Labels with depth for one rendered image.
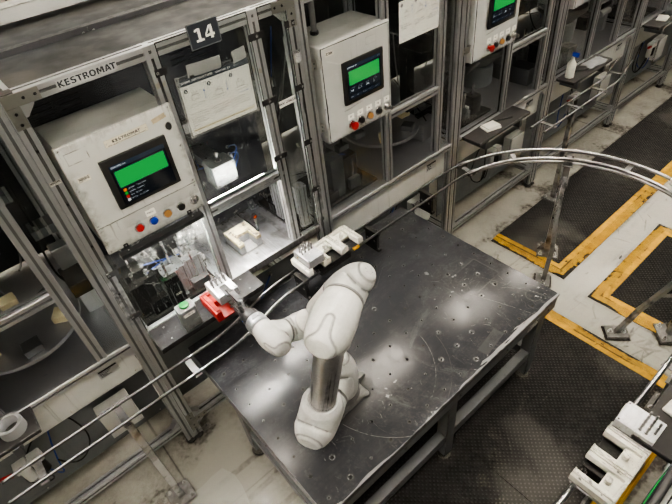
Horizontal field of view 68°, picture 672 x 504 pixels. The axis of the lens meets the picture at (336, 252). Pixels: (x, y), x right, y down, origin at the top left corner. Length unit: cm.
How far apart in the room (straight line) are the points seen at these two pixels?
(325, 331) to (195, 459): 177
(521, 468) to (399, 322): 97
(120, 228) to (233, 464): 148
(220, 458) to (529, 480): 159
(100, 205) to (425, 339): 148
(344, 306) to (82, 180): 102
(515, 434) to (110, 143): 236
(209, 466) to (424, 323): 140
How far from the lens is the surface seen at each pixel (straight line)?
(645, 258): 406
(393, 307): 251
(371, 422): 218
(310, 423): 191
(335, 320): 141
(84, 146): 189
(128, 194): 198
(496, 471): 284
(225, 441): 303
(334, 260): 255
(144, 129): 195
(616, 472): 198
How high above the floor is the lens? 258
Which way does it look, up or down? 42 degrees down
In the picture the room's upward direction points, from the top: 8 degrees counter-clockwise
